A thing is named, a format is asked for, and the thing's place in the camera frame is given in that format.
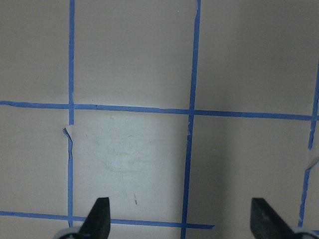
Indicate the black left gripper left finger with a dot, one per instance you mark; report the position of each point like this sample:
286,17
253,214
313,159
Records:
98,222

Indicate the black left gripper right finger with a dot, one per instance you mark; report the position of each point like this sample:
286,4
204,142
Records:
265,223

